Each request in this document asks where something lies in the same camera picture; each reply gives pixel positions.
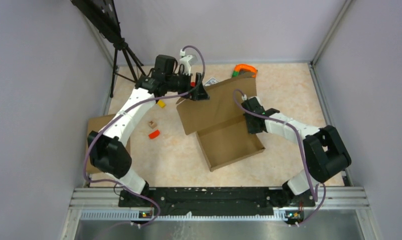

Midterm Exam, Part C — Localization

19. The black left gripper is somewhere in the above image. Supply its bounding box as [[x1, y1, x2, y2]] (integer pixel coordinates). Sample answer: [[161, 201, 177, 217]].
[[165, 69, 210, 101]]

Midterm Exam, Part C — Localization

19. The large cardboard box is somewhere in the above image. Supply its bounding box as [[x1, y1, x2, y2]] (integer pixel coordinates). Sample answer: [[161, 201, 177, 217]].
[[176, 73, 265, 172]]

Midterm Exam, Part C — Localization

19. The yellow rectangular block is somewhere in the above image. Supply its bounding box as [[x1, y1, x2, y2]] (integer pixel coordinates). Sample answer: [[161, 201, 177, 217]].
[[156, 100, 166, 109]]

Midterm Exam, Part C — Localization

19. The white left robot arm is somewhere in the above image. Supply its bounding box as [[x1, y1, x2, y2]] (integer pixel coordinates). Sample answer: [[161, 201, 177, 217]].
[[87, 50, 210, 207]]

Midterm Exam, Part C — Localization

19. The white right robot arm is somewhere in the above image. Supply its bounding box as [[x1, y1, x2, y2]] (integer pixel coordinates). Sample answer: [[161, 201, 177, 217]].
[[239, 95, 352, 206]]

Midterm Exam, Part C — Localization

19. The blue playing card box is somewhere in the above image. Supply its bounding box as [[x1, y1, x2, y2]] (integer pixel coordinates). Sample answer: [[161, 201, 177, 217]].
[[204, 77, 219, 87]]

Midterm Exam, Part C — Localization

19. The small folded cardboard box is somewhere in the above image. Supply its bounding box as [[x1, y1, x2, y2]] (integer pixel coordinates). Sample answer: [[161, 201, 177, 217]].
[[85, 114, 132, 179]]

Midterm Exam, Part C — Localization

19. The orange arch toy block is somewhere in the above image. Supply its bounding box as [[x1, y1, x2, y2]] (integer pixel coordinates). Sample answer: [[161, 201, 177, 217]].
[[233, 63, 258, 78]]

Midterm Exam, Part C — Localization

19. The wooden letter cube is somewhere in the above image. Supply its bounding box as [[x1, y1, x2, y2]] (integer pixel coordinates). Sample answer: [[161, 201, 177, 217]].
[[148, 120, 158, 129]]

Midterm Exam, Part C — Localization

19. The orange rectangular block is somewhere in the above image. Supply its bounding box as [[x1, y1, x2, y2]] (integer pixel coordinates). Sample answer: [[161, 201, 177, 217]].
[[148, 129, 161, 139]]

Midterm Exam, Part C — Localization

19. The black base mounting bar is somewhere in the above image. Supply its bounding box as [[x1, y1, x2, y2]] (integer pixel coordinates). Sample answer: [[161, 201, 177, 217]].
[[118, 187, 316, 217]]

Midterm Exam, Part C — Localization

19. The black tripod stand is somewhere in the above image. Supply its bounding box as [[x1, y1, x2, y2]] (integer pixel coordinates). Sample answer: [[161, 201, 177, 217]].
[[71, 0, 146, 98]]

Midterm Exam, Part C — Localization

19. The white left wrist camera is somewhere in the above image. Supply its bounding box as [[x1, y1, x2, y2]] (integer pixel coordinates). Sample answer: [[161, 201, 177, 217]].
[[178, 49, 198, 76]]

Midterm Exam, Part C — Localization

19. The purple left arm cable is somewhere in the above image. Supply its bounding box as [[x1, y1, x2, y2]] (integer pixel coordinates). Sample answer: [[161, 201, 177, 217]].
[[82, 45, 207, 229]]

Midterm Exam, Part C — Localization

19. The aluminium front rail frame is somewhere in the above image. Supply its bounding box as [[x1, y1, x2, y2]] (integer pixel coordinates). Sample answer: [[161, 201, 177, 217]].
[[61, 186, 382, 240]]

